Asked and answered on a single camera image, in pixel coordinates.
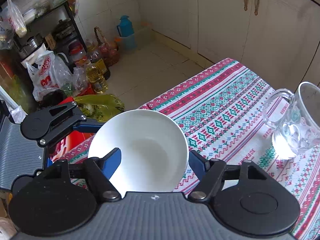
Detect white bowl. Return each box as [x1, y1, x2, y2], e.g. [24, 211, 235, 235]
[88, 109, 189, 196]

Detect white kitchen cabinets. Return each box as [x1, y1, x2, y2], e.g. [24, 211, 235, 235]
[138, 0, 319, 90]

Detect green vegetable bag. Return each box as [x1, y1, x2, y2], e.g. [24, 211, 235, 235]
[74, 94, 125, 122]

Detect red cardboard box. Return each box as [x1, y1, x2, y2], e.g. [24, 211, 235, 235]
[48, 97, 94, 162]

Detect cooking oil bottle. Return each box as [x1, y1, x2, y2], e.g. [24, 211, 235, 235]
[86, 60, 108, 94]

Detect patterned tablecloth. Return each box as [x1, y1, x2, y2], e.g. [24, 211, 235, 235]
[71, 58, 319, 239]

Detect red white plastic bag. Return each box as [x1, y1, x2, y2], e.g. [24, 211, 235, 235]
[26, 50, 74, 102]

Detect blue thermos jug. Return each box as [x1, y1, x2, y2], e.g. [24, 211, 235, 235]
[117, 15, 137, 50]

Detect clear glass mug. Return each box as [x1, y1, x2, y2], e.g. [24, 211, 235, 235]
[263, 81, 319, 160]

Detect black metal shelf rack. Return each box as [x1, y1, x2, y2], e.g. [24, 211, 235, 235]
[1, 0, 77, 54]

